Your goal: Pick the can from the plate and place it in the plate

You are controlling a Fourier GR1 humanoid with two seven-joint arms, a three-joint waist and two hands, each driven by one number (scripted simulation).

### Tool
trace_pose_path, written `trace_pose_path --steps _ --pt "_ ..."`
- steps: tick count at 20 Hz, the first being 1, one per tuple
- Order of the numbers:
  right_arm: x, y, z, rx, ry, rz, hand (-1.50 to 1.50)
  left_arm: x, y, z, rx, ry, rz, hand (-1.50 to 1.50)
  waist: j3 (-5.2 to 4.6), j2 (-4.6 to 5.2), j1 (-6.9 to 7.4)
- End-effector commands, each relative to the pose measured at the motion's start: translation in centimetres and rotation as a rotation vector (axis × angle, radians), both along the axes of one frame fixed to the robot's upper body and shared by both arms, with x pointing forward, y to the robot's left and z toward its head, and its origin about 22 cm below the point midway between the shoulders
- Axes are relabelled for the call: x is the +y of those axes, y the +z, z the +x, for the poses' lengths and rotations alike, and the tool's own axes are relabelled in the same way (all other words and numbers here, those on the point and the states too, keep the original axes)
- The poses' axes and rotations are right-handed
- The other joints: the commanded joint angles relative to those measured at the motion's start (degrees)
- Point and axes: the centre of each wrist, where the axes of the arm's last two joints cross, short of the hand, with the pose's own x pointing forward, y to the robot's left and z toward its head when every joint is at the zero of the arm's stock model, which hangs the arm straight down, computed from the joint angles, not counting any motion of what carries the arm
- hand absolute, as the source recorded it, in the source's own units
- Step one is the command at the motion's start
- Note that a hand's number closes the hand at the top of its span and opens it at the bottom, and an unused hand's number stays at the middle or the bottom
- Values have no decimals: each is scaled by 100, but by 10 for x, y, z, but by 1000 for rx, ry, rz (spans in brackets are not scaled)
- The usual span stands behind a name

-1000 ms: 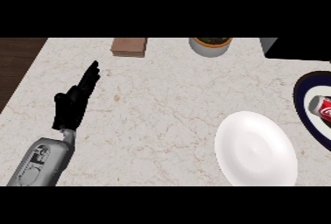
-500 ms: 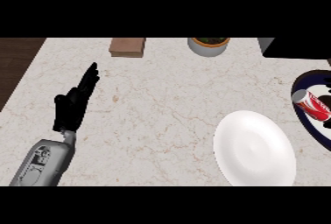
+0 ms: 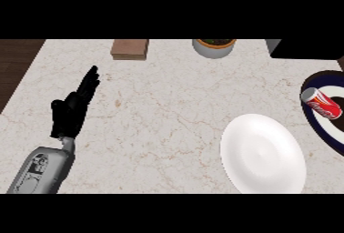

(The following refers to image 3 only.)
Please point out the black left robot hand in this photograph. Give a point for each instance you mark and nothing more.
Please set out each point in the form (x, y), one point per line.
(71, 112)

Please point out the white plate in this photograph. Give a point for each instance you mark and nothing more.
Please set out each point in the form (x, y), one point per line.
(263, 154)

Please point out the red soda can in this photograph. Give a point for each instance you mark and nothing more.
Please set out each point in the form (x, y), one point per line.
(322, 103)

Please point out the dark blue rimmed plate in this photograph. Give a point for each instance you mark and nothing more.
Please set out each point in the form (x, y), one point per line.
(325, 91)

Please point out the brown wooden block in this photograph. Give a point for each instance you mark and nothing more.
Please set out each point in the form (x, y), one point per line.
(129, 49)

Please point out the grey plant pot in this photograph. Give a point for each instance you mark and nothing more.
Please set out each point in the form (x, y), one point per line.
(213, 48)

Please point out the black appliance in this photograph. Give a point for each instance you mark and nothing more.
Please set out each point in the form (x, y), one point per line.
(309, 48)

